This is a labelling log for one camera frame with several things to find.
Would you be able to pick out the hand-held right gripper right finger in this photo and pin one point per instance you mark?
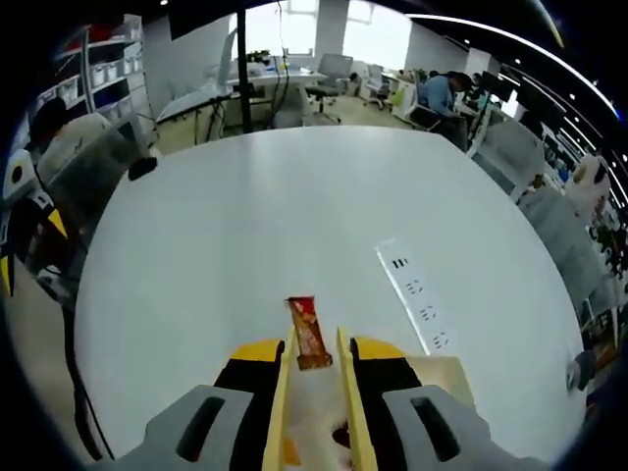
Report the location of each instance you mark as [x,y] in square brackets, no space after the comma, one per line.
[387,378]

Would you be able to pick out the orange food snack packet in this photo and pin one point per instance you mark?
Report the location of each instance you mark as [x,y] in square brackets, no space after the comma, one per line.
[309,333]

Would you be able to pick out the beige hexagonal food container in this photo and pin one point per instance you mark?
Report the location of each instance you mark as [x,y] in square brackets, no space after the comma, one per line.
[441,373]

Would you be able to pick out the white desk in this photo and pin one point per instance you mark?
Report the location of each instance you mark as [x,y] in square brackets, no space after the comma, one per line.
[275,81]

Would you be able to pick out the long ceiling light strip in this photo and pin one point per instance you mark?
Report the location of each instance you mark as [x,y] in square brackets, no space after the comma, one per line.
[441,20]

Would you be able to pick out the grey office chair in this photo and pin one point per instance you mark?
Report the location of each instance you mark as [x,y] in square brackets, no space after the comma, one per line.
[331,68]

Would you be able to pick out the black stand pole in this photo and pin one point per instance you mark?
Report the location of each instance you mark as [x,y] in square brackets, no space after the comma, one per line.
[244,73]

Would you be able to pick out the black pouch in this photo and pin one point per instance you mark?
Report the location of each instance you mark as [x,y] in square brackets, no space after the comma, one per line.
[143,168]

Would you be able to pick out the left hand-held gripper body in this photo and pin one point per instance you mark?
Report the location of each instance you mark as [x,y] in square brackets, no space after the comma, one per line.
[33,176]

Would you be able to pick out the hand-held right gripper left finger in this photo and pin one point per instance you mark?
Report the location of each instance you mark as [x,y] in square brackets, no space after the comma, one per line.
[245,382]

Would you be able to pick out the white table power strip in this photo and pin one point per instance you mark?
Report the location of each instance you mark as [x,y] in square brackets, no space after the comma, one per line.
[422,304]

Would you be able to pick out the white tilted monitor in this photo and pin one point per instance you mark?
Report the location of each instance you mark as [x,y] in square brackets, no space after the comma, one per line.
[226,54]

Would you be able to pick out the yellow food tongs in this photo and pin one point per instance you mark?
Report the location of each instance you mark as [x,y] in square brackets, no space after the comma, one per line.
[279,402]

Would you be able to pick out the metal shelf with storage bins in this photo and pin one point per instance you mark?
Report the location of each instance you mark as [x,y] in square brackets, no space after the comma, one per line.
[108,73]

